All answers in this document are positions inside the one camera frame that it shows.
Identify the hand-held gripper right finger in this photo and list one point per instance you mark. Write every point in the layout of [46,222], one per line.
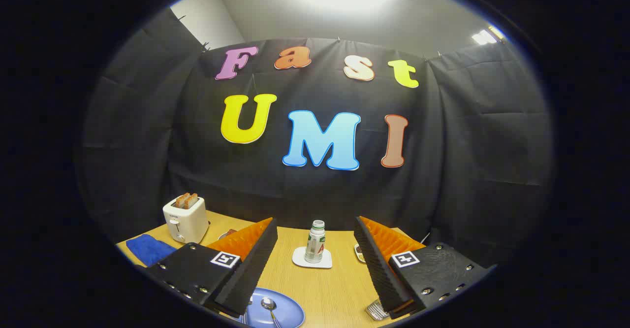
[379,269]

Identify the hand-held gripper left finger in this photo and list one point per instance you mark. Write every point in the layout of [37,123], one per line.
[251,269]

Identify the white divided condiment dish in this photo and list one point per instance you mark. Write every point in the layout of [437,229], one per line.
[360,253]

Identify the white oval food plate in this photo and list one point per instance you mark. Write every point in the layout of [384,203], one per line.
[227,233]

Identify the white square coaster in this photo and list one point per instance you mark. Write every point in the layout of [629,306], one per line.
[298,259]

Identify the blue round plate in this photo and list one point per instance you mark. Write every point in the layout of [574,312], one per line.
[290,311]

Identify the white drink bottle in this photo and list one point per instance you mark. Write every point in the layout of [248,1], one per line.
[315,244]

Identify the white toaster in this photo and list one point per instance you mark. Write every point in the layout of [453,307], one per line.
[189,222]

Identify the toast slice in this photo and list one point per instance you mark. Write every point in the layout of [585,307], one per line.
[192,201]
[181,200]

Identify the blue towel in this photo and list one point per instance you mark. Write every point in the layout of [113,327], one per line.
[150,249]

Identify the small ceiling light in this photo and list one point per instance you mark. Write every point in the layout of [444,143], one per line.
[485,36]

